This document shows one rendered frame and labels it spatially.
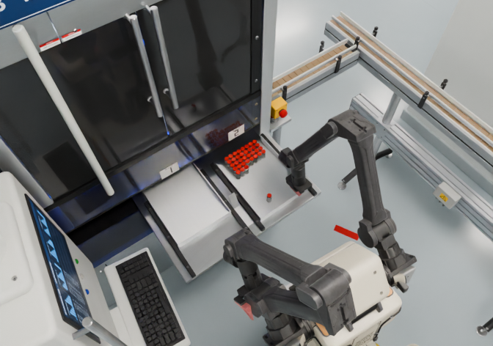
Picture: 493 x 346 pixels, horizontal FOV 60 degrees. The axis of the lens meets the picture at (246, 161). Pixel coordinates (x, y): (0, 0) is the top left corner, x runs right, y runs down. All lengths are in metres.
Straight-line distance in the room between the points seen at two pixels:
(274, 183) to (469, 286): 1.49
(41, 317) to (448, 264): 2.38
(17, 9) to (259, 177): 1.21
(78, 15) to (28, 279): 0.65
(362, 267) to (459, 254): 1.79
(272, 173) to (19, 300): 1.19
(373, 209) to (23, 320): 1.00
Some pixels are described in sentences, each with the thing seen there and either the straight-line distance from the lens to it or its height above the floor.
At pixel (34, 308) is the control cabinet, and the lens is 1.14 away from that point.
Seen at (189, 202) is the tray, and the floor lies 0.88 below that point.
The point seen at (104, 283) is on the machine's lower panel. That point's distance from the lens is 2.37.
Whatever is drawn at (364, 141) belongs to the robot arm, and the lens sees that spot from 1.30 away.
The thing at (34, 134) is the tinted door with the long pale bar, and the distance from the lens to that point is 1.41.
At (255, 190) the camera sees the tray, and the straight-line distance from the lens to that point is 1.91.
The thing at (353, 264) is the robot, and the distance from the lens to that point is 1.28.
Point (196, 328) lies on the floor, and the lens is 2.62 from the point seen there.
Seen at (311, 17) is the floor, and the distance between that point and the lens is 4.13.
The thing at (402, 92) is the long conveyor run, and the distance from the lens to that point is 2.38.
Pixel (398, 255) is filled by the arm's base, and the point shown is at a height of 1.23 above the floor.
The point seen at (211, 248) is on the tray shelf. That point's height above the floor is 0.88.
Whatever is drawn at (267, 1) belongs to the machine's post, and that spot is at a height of 1.64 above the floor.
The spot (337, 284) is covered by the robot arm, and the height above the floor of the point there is 1.61.
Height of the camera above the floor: 2.55
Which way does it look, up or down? 57 degrees down
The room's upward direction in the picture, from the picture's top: 1 degrees counter-clockwise
